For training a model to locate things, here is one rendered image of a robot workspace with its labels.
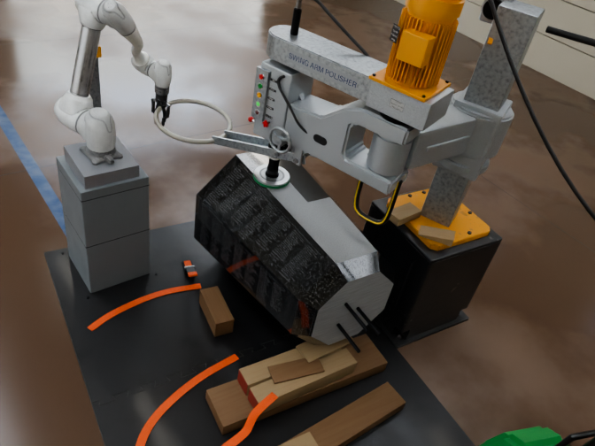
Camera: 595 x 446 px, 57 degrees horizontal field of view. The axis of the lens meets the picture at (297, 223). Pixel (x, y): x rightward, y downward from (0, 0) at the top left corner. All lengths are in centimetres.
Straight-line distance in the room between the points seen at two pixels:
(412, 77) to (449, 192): 103
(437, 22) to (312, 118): 79
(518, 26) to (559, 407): 227
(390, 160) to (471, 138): 57
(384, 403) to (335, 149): 146
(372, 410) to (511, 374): 106
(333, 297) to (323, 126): 87
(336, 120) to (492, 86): 83
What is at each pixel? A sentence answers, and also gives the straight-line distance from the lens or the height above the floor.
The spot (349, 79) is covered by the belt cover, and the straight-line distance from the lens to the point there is 262.
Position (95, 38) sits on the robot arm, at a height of 150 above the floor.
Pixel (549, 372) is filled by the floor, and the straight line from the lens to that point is 406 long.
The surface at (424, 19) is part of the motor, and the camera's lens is 241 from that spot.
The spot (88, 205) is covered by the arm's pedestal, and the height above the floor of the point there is 70.
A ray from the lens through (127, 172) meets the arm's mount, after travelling 328.
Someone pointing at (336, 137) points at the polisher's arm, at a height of 138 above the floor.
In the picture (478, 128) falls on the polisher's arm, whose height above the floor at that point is 147.
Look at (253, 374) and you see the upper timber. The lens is 309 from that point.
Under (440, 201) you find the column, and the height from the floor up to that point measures 93.
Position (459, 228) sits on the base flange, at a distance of 347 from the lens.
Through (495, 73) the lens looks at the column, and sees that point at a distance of 301.
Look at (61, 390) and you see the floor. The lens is 332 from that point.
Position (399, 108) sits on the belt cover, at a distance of 251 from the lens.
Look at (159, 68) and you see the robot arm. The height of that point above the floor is 127.
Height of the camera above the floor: 270
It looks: 38 degrees down
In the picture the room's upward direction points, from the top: 12 degrees clockwise
